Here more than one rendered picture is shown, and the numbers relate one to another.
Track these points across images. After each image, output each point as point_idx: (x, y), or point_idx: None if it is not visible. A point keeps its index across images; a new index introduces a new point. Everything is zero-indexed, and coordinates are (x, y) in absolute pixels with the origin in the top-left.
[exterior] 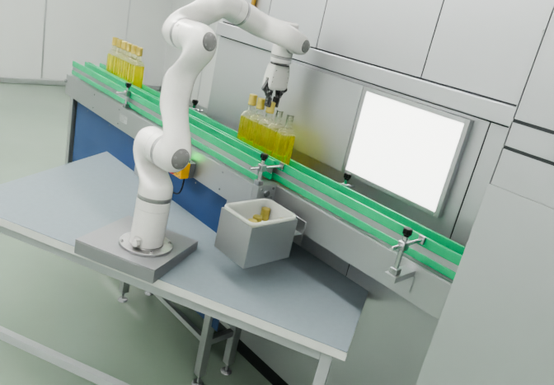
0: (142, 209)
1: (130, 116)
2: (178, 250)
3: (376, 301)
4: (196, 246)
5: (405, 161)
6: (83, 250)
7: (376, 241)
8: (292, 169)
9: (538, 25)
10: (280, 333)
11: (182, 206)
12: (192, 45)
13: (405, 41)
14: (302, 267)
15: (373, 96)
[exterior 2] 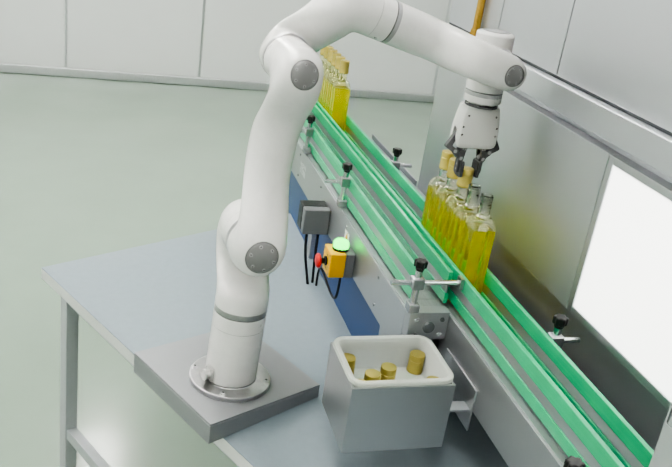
0: (215, 326)
1: (308, 167)
2: (274, 395)
3: None
4: (316, 393)
5: (660, 312)
6: (141, 370)
7: (561, 462)
8: (472, 292)
9: None
10: None
11: (344, 318)
12: (276, 81)
13: None
14: (484, 466)
15: (622, 175)
